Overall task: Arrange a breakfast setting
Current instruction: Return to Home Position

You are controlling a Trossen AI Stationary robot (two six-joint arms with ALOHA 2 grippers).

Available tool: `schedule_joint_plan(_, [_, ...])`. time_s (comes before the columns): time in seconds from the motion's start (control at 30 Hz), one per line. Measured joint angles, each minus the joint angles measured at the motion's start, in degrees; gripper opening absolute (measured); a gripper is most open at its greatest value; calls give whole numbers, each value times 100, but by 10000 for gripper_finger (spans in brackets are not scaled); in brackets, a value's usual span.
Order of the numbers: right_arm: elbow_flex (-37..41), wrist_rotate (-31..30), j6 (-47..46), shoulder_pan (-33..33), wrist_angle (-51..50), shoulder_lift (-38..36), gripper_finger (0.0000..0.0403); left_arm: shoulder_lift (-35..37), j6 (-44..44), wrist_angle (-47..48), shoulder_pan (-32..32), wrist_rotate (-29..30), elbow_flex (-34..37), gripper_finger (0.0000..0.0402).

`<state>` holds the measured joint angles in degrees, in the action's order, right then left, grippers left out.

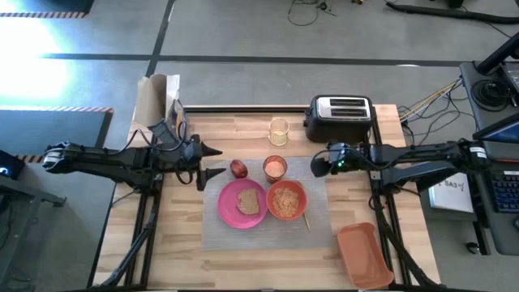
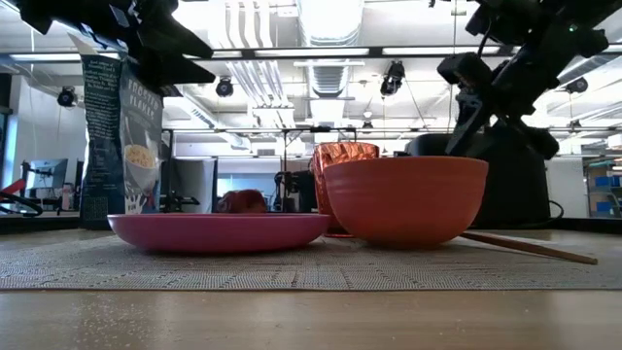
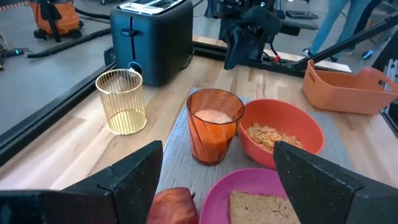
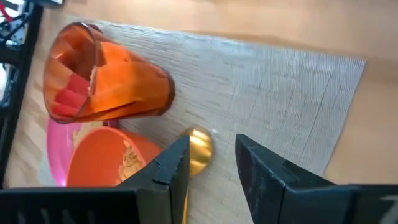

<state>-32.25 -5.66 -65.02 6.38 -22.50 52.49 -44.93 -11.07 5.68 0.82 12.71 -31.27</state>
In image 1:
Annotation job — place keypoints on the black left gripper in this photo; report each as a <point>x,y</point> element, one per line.
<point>190,162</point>

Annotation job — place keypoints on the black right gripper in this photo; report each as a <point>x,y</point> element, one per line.
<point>350,160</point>

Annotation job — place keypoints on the red apple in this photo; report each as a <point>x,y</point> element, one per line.
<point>238,168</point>

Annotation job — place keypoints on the pink plastic plate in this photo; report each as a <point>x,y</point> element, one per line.
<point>229,207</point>

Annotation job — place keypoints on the brown toast slice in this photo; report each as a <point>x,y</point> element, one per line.
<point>248,201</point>

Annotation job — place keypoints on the orange translucent glass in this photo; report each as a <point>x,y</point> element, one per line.
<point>275,169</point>

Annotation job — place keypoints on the coral red bowl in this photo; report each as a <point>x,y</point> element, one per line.
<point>284,184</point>

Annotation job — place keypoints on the brown cereal flakes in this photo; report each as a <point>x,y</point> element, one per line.
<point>286,200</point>

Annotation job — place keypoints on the blue cereal box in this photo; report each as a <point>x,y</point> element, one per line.
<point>156,97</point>

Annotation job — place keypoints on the grey woven placemat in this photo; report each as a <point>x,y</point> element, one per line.
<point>263,239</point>

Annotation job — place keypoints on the orange rectangular tray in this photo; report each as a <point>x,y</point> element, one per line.
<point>363,255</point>

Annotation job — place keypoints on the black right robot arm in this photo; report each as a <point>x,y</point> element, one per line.
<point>417,160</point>

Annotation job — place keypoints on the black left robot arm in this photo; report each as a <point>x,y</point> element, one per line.
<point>105,162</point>

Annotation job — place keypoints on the black toaster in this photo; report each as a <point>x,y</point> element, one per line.
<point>338,121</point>

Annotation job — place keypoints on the white label paper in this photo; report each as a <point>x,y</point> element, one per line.
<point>450,190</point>

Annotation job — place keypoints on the black computer mouse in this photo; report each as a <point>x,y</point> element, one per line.
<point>472,247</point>

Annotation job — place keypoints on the laptop computer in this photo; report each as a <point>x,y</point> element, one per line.
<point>500,134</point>

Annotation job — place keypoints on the black keyboard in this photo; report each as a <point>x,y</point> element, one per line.
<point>507,190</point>

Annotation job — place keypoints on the striped hazard tape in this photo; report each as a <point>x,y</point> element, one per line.
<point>30,159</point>
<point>40,15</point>
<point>57,109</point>

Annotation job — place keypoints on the dark floor mat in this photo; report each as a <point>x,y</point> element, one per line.
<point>48,130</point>

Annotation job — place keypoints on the grey operator desk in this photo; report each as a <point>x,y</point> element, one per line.
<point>503,231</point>

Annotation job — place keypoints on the grey side desk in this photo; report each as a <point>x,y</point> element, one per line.
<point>24,194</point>

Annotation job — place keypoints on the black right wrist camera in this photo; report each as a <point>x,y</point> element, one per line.
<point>320,167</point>

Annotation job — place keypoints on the black aluminium table frame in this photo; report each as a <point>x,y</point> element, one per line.
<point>251,108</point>

